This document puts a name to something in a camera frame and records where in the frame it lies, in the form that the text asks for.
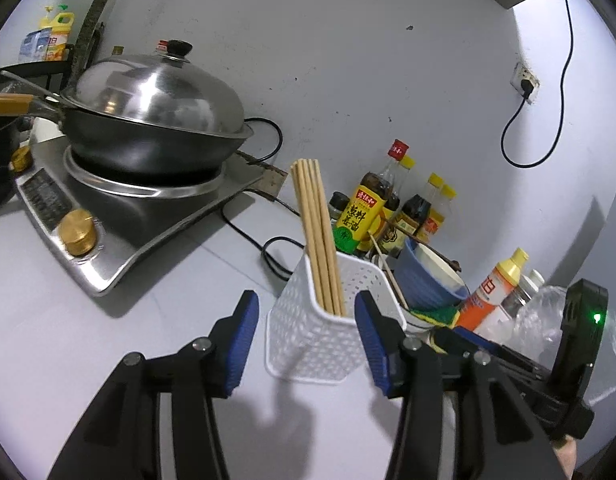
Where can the blue white carton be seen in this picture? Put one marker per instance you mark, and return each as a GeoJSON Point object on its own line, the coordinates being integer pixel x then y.
{"type": "Point", "coordinates": [34, 45]}

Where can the clear plastic bag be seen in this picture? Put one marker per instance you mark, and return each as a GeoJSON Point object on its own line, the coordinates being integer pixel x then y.
{"type": "Point", "coordinates": [536, 333]}

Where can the yellow cap amber bottle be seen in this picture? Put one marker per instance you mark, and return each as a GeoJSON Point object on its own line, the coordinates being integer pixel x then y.
{"type": "Point", "coordinates": [438, 213]}

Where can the orange squeeze bottle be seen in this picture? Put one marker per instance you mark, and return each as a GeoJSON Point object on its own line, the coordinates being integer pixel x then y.
{"type": "Point", "coordinates": [497, 285]}

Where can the red cap clear bottle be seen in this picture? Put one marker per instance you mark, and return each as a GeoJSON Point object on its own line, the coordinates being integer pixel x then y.
{"type": "Point", "coordinates": [162, 46]}

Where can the small dark spice jar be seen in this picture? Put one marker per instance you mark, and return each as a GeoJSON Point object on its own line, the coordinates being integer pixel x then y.
{"type": "Point", "coordinates": [337, 204]}

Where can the red cap sauce bottle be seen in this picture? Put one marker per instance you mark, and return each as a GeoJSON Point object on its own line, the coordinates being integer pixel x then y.
{"type": "Point", "coordinates": [367, 202]}

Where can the silver induction cooker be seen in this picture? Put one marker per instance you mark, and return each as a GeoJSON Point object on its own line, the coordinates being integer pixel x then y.
{"type": "Point", "coordinates": [128, 220]}

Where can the yellow cap soy bottle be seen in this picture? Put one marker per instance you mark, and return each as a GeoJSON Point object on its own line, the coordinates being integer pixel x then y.
{"type": "Point", "coordinates": [411, 216]}

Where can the white plastic utensil basket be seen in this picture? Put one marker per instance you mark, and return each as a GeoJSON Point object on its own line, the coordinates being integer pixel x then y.
{"type": "Point", "coordinates": [306, 344]}

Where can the black wok with handle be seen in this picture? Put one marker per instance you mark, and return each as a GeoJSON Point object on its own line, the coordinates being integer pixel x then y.
{"type": "Point", "coordinates": [126, 147]}

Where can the wall socket with plug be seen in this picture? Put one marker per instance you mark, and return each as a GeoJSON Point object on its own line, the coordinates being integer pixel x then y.
{"type": "Point", "coordinates": [525, 83]}

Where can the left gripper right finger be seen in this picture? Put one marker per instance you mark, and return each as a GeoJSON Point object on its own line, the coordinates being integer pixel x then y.
{"type": "Point", "coordinates": [497, 436]}

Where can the stainless steel wok lid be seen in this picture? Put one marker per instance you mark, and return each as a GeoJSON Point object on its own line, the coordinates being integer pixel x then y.
{"type": "Point", "coordinates": [162, 90]}

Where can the yellow detergent jug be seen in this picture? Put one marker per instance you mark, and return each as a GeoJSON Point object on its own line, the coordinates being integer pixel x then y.
{"type": "Point", "coordinates": [57, 27]}

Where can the brass cooker knob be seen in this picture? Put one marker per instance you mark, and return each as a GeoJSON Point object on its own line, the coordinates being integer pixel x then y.
{"type": "Point", "coordinates": [77, 232]}

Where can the white cup in bowl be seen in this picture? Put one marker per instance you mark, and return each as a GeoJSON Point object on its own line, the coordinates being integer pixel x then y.
{"type": "Point", "coordinates": [438, 268]}

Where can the wooden chopstick bundle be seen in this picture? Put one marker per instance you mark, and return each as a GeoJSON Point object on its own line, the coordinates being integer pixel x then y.
{"type": "Point", "coordinates": [316, 222]}

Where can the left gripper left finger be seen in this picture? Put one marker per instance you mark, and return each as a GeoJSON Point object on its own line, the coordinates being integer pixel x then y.
{"type": "Point", "coordinates": [117, 437]}

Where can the blue bowl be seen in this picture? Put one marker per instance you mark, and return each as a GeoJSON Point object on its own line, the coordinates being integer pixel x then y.
{"type": "Point", "coordinates": [420, 289]}

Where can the black wire shelf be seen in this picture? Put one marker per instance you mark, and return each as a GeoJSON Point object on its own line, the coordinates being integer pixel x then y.
{"type": "Point", "coordinates": [52, 75]}

